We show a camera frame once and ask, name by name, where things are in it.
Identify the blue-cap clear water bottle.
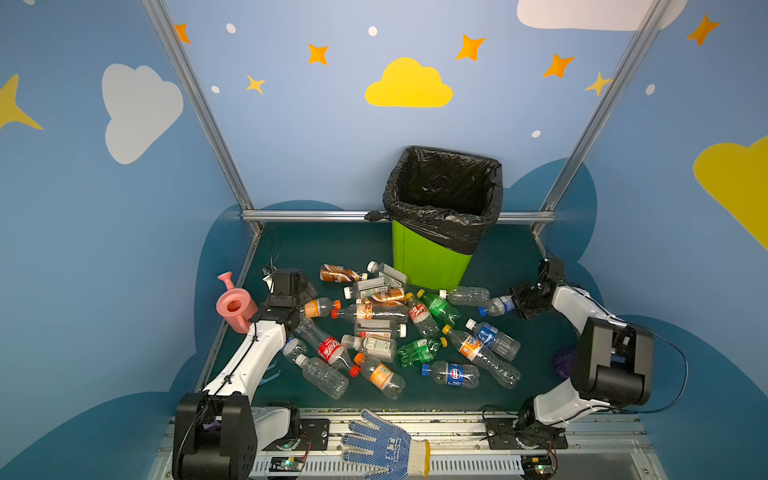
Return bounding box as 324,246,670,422
478,295,515,317

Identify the orange-cap clear bottle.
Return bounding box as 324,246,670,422
301,297,341,319

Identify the brown nescafe bottle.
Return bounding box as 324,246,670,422
320,264,368,283

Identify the clear ribbed white-cap bottle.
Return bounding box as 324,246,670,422
439,286,490,307

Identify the red label cola bottle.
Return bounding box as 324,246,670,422
295,314,360,377

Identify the clear white-cap bottle front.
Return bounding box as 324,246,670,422
282,338,349,400

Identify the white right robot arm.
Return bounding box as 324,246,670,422
510,257,654,449

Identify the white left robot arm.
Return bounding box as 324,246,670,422
171,269,317,479

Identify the green plastic trash bin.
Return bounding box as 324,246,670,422
392,222,472,290

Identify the black bin liner bag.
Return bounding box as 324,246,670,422
364,146,504,255

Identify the pink watering can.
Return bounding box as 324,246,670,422
216,272,258,334

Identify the clear flat white-cap bottle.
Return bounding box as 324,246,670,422
343,277,389,300

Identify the yellow-cap orange label bottle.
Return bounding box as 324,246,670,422
442,325,521,389

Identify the red-cap orange tea bottle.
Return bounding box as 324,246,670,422
331,303,409,324

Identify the red label flat bottle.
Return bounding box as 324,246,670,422
354,319,407,339

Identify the green sprite bottle upper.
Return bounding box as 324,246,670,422
417,289,461,328

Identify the blue plastic toy fork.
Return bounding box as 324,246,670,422
259,360,281,385

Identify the brown coffee bottle middle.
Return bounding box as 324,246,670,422
359,288,406,306

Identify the clear square white-cap bottle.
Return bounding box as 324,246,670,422
367,261,408,288

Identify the white-cap green label bottle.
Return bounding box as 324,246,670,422
341,335,397,363

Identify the yellow-cap red label bottle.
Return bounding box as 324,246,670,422
405,293,441,339

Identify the pepsi blue label bottle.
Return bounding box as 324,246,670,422
421,361,480,389

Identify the crushed green bottle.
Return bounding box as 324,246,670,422
396,337,448,368

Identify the orange-cap orange label bottle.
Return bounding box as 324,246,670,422
354,353,406,400

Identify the blue dotted work glove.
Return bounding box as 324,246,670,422
341,409,431,480

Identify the aluminium back frame rail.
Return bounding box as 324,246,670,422
241,209,556,225

